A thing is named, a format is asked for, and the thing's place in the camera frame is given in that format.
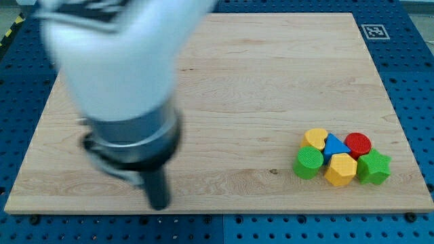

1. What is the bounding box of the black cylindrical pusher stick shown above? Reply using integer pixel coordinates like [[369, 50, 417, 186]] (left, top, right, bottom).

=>
[[141, 168, 170, 210]]

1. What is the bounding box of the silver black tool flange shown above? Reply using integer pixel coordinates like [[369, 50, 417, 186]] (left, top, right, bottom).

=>
[[82, 98, 182, 186]]

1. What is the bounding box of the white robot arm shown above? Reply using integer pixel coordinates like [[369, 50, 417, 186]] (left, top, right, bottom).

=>
[[35, 0, 216, 210]]

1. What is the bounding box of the wooden board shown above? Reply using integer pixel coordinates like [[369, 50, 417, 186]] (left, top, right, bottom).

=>
[[4, 12, 434, 215]]

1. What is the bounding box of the green cylinder block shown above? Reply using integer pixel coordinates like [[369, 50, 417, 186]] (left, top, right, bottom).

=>
[[293, 146, 323, 180]]

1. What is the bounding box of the yellow heart block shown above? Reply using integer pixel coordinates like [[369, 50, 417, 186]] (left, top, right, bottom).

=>
[[300, 128, 328, 151]]

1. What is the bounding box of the yellow black hazard tape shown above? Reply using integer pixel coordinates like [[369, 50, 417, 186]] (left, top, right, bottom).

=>
[[1, 12, 26, 48]]

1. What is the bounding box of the blue triangle block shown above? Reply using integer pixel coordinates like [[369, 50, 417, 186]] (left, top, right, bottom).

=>
[[323, 133, 351, 165]]

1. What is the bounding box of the yellow hexagon block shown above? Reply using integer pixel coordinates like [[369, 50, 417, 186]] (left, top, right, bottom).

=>
[[324, 153, 357, 186]]

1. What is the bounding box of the red cylinder block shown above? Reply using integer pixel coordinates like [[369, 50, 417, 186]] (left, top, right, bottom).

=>
[[344, 132, 372, 160]]

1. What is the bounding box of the green star block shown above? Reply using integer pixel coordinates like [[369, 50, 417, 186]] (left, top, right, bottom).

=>
[[357, 148, 392, 185]]

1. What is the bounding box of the black board screw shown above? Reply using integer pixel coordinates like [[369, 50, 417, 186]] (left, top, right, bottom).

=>
[[404, 212, 417, 223]]

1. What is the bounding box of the white fiducial marker tag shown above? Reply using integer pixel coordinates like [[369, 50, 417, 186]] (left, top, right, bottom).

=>
[[361, 24, 390, 40]]

